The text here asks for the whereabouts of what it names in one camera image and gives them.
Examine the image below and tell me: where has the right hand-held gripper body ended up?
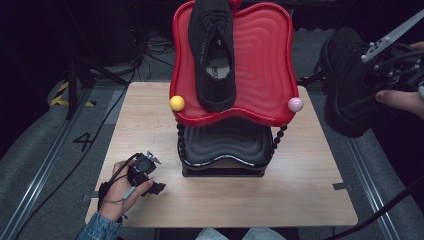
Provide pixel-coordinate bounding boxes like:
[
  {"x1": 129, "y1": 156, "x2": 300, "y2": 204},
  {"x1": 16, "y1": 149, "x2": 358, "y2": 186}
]
[{"x1": 361, "y1": 9, "x2": 424, "y2": 101}]

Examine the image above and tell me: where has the person's right leg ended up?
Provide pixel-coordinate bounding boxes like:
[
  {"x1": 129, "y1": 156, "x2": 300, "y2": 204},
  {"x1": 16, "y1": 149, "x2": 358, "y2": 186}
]
[{"x1": 242, "y1": 226, "x2": 288, "y2": 240}]

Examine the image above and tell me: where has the metal floor rail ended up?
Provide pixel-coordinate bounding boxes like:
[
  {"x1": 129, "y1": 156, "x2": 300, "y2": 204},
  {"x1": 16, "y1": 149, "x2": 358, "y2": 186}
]
[
  {"x1": 0, "y1": 88, "x2": 96, "y2": 240},
  {"x1": 344, "y1": 136, "x2": 401, "y2": 240}
]

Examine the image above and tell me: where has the tangle of black cables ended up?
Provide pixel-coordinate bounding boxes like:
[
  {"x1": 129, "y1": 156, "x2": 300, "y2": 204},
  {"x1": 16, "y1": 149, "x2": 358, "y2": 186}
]
[{"x1": 141, "y1": 31, "x2": 176, "y2": 58}]

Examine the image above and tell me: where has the thick black cable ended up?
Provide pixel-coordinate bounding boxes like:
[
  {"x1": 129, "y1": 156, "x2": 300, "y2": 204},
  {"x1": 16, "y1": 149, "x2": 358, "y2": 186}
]
[{"x1": 321, "y1": 176, "x2": 424, "y2": 240}]

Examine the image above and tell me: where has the black knit sneaker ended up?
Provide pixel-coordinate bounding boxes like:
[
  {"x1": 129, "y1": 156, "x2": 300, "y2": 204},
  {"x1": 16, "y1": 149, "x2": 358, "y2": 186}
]
[
  {"x1": 319, "y1": 26, "x2": 401, "y2": 139},
  {"x1": 187, "y1": 0, "x2": 238, "y2": 113}
]

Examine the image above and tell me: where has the black tripod stand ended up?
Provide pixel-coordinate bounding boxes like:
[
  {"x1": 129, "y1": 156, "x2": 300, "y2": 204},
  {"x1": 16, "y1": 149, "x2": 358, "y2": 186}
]
[{"x1": 64, "y1": 49, "x2": 129, "y2": 121}]

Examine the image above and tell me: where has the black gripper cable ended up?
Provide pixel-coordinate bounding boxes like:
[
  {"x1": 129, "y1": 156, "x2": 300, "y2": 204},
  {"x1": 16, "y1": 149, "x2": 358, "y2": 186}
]
[{"x1": 98, "y1": 152, "x2": 141, "y2": 211}]

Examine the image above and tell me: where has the yellow and black hazard tape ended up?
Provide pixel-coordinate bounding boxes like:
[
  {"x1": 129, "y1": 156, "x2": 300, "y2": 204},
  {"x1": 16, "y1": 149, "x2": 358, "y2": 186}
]
[{"x1": 49, "y1": 80, "x2": 98, "y2": 108}]

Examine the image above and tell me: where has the person's left hand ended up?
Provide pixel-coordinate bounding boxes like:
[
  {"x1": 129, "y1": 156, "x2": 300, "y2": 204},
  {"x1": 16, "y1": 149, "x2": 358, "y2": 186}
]
[{"x1": 98, "y1": 159, "x2": 155, "y2": 223}]

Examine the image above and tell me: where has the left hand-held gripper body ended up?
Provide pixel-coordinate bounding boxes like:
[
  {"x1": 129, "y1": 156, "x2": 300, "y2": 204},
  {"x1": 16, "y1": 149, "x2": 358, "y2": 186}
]
[{"x1": 126, "y1": 150, "x2": 163, "y2": 188}]

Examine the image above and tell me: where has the person's right hand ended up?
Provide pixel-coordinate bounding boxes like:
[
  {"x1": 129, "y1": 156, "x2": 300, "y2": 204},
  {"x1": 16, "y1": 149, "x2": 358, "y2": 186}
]
[{"x1": 375, "y1": 40, "x2": 424, "y2": 120}]

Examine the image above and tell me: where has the black stand leg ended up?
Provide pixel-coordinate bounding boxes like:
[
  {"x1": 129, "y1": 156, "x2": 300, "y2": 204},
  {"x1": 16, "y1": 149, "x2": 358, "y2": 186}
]
[{"x1": 297, "y1": 70, "x2": 328, "y2": 88}]

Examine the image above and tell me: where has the red and black two-tier rack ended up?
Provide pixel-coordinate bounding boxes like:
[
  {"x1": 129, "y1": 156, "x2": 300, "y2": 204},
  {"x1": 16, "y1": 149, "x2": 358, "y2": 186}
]
[{"x1": 169, "y1": 0, "x2": 305, "y2": 178}]

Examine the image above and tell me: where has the grey lanyard cord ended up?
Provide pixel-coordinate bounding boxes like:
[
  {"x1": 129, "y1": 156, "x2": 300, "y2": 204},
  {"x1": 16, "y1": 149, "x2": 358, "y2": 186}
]
[{"x1": 99, "y1": 185, "x2": 138, "y2": 221}]

